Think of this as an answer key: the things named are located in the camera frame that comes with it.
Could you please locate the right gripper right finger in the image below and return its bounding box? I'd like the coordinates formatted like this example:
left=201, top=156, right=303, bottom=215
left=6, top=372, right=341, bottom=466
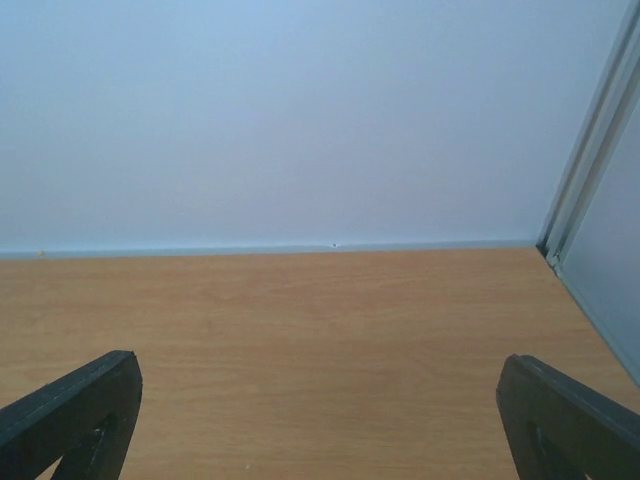
left=496, top=355, right=639, bottom=479

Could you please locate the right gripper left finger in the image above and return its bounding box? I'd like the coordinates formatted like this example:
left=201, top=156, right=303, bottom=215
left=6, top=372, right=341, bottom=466
left=1, top=350, right=143, bottom=479

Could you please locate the right aluminium frame post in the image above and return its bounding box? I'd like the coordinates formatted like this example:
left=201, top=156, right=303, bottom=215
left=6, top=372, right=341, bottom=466
left=536, top=1, right=639, bottom=270

